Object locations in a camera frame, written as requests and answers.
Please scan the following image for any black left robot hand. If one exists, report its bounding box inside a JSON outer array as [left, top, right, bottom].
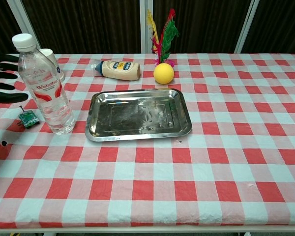
[[0, 53, 29, 104]]

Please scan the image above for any transparent plastic water bottle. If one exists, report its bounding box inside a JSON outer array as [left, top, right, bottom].
[[11, 33, 76, 135]]

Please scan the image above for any mayonnaise squeeze bottle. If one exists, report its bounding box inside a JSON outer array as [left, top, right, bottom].
[[90, 60, 141, 81]]

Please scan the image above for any stainless steel rectangular tray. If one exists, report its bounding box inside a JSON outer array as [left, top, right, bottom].
[[85, 88, 193, 143]]

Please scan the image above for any small green toy tank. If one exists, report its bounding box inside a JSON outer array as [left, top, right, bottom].
[[17, 105, 40, 129]]

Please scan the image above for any white paper cup leaf print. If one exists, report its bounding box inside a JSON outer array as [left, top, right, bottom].
[[38, 48, 65, 83]]

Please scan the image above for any yellow ball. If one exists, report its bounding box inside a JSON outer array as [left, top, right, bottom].
[[153, 62, 175, 85]]

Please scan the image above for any red white checkered tablecloth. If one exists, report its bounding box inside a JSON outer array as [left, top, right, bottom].
[[0, 52, 295, 229]]

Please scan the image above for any colourful feather shuttlecock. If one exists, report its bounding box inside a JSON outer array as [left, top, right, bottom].
[[147, 8, 180, 67]]

